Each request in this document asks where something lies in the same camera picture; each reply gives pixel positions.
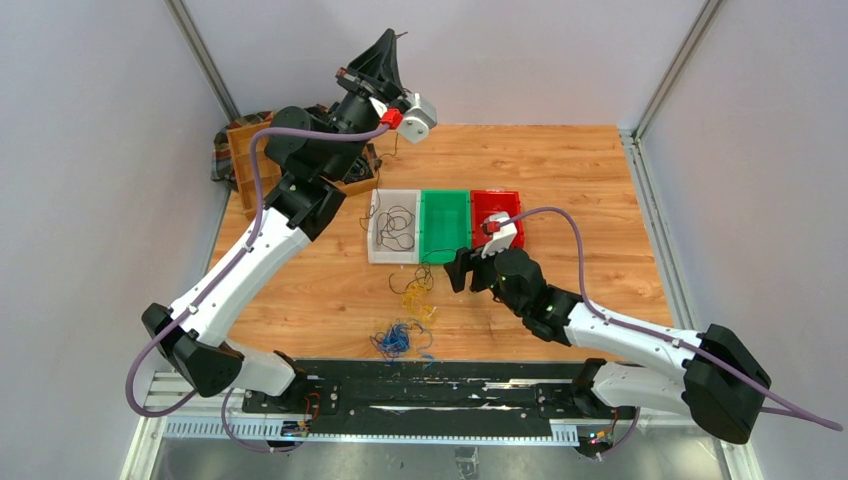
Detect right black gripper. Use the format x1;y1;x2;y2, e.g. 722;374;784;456
445;237;526;317

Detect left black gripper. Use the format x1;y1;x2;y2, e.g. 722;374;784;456
324;31;409;183

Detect yellow wire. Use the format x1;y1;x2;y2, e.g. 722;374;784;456
400;278;441;327

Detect dark brown wire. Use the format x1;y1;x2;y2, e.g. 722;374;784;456
357;132;458;296

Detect blue yellow wires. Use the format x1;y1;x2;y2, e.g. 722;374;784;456
369;319;439;370

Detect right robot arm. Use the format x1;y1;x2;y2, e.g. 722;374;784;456
444;248;771;444

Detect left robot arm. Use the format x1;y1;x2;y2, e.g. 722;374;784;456
139;29;410;413

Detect green plastic bin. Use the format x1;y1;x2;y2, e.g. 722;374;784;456
419;190;472;264

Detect red plastic bin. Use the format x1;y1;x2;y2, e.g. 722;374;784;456
470;190;523;248

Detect white plastic bin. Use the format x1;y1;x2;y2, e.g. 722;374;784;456
366;189;421;265

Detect wooden compartment tray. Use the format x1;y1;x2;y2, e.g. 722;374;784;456
227;118;379;220

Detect plaid cloth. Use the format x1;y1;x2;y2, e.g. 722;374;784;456
210;110;273;190

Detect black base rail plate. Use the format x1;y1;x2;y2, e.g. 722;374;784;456
241;359;653;442

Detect aluminium frame rail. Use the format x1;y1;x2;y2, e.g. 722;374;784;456
122;361;762;479

